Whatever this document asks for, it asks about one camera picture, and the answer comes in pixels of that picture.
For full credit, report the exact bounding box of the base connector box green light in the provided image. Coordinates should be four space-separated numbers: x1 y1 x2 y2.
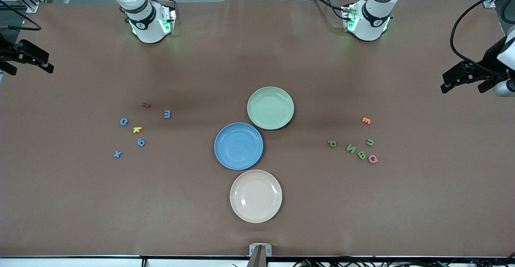
341 3 359 33
159 2 178 35

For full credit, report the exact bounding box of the brown table cover sheet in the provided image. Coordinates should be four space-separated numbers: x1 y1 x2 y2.
0 0 515 258

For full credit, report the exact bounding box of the pale green plate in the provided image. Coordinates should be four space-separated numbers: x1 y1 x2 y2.
247 86 295 131

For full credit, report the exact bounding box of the blue plate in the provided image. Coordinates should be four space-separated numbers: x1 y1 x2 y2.
214 122 264 170

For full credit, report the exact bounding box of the beige plate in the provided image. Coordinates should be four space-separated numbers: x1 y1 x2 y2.
230 169 283 224

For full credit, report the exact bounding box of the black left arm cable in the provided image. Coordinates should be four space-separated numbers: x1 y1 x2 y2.
450 0 515 77

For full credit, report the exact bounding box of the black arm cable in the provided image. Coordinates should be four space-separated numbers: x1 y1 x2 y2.
450 0 515 77
0 0 41 31

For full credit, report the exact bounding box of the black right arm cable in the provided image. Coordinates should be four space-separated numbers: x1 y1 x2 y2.
0 0 41 31

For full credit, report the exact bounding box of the white table edge rail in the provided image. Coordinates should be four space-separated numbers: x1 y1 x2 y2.
0 255 515 267

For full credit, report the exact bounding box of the black cable bundle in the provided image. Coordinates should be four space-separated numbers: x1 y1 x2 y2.
293 256 515 267

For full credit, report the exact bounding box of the grey metal camera bracket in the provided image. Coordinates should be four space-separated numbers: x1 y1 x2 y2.
249 243 272 267

